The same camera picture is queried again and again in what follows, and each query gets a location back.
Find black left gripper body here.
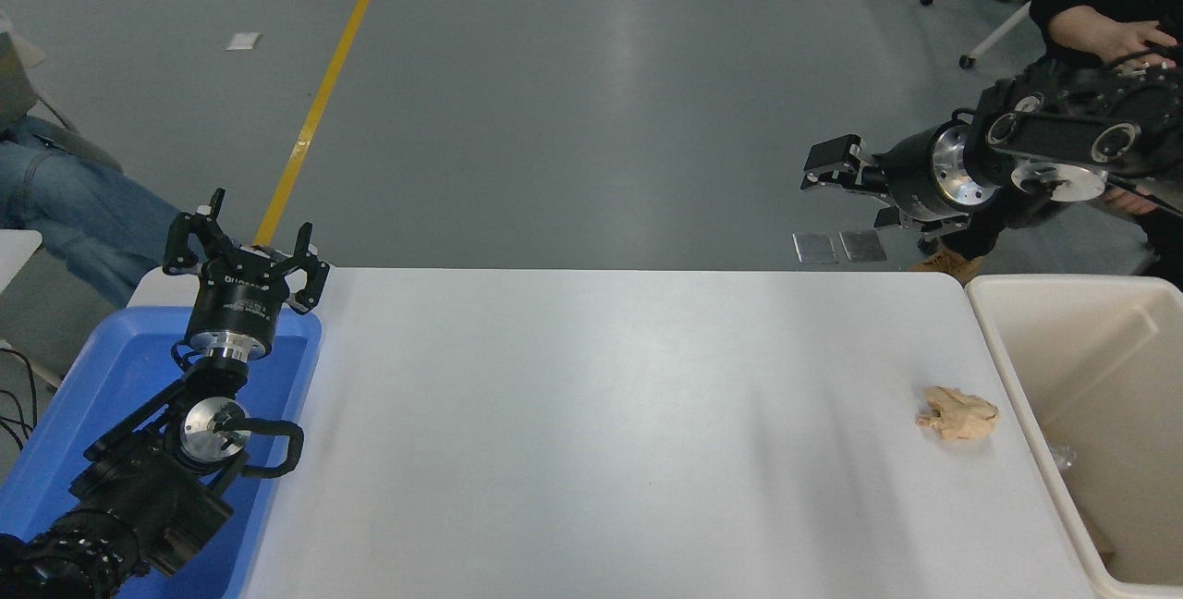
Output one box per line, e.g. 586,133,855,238
184,263,290,362

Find person's hand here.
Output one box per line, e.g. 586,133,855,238
1104,187,1183,217
1085,18,1180,74

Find blue plastic tray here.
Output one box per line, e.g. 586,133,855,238
0,306,323,599

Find white side table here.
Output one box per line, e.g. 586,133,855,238
0,228,43,295

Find black cables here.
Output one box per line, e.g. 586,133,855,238
0,348,40,452

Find white wheeled chair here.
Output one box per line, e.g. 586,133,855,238
919,0,1032,71

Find large pale bin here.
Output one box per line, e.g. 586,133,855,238
966,274,1183,599

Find grey laptop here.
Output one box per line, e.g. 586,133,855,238
0,32,38,129

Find crumpled tan paper ball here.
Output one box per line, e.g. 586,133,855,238
915,384,1000,441

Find metal floor plate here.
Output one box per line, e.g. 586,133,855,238
838,229,887,263
792,231,839,265

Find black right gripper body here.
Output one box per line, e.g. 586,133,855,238
877,128,958,224

